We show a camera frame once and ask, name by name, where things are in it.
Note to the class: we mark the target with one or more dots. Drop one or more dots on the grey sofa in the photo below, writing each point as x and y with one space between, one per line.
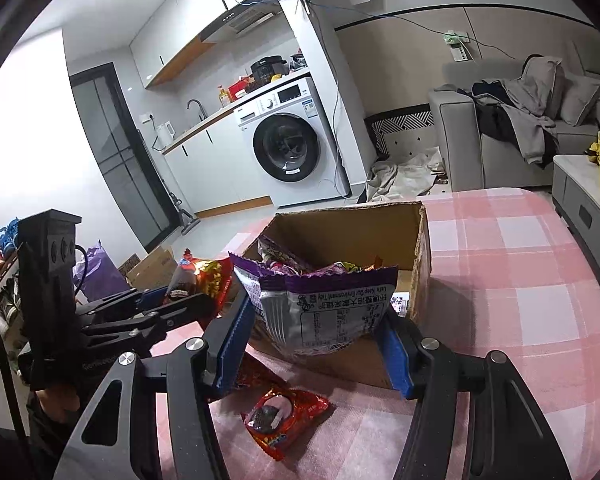
460 145

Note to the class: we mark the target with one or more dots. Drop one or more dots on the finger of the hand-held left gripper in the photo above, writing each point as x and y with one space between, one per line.
115 301
145 325

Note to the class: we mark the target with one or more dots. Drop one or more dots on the colourful snack wrapper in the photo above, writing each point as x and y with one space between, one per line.
347 266

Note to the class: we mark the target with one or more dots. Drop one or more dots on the pile of grey clothes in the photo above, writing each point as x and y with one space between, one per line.
525 110

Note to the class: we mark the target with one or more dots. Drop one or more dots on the grey coffee table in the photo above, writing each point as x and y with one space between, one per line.
580 200

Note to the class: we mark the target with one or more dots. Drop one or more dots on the red packet with dark picture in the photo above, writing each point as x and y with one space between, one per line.
285 415

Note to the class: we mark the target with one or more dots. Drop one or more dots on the brown cardboard box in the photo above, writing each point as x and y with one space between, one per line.
340 230

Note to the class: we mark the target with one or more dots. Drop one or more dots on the small floor cardboard box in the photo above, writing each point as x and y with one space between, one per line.
150 267

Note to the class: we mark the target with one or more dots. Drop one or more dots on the yellow bottle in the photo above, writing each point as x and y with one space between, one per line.
223 96

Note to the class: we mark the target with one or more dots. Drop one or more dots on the red box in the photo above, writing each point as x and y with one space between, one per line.
239 89

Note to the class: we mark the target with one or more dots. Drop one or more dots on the person's left hand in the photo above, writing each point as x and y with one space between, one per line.
55 402

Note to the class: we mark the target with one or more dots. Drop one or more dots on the silver range hood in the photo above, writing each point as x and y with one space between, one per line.
245 15

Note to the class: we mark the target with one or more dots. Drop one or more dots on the blue shoes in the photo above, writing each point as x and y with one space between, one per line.
7 235

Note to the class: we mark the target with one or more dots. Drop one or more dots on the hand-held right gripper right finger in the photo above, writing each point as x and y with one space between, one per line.
392 355

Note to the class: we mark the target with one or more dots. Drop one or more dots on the white washing machine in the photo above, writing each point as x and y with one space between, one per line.
285 147

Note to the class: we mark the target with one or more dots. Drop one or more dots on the dark glass door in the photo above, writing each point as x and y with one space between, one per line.
115 160

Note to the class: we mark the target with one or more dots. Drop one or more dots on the white upper kitchen cabinets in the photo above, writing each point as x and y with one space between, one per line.
180 25

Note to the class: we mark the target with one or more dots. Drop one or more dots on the white wall power strip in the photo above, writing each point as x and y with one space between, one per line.
457 47

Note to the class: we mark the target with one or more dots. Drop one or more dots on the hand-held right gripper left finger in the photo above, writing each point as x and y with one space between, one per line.
230 350

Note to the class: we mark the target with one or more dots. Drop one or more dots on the floor mop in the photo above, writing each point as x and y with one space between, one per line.
186 220

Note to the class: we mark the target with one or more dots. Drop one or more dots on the white electric kettle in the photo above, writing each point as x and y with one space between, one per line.
164 135

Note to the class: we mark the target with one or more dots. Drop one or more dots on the white kitchen counter cabinet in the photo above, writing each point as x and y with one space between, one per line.
205 170

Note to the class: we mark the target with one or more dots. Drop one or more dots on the black rice cooker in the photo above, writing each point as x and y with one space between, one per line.
267 70

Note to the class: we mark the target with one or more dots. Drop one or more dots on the pink plaid tablecloth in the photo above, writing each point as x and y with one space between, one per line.
505 285

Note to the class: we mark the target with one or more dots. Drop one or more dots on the purple plastic bag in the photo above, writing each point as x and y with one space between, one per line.
100 275

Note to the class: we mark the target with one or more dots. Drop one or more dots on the beige cloth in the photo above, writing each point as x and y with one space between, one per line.
405 175

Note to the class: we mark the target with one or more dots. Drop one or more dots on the red yellow snack bag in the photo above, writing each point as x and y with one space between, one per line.
210 280

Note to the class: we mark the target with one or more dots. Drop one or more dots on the purple silver snack bag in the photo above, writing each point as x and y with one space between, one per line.
325 310

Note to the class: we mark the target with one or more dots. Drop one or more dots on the shoe rack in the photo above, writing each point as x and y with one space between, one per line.
2 300

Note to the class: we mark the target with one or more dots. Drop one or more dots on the black white patterned panel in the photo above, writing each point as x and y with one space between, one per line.
402 130

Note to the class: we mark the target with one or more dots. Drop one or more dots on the grey sofa cushion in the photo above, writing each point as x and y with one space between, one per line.
580 97

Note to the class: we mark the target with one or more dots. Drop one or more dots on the metal kitchen faucet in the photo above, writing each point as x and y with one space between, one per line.
200 106

